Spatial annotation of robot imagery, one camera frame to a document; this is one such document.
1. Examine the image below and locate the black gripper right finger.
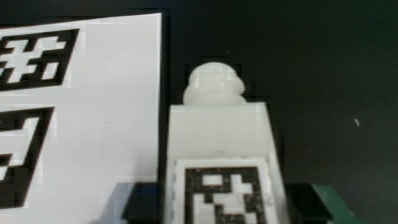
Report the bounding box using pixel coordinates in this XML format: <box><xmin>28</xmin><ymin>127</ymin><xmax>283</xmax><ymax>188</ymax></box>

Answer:
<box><xmin>287</xmin><ymin>183</ymin><xmax>365</xmax><ymax>224</ymax></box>

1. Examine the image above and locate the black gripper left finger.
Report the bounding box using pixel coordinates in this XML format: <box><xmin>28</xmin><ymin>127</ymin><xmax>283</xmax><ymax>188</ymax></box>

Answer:
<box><xmin>123</xmin><ymin>182</ymin><xmax>161</xmax><ymax>224</ymax></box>

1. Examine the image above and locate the white table leg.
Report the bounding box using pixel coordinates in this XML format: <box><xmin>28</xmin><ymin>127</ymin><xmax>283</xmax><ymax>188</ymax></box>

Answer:
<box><xmin>163</xmin><ymin>62</ymin><xmax>292</xmax><ymax>224</ymax></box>

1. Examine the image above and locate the white sheet with AprilTags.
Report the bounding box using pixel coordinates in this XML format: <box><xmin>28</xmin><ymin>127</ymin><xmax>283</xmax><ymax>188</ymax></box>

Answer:
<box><xmin>0</xmin><ymin>14</ymin><xmax>163</xmax><ymax>224</ymax></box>

